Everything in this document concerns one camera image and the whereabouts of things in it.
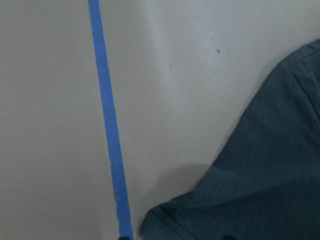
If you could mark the black printed t-shirt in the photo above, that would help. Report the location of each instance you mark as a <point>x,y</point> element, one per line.
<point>265,183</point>

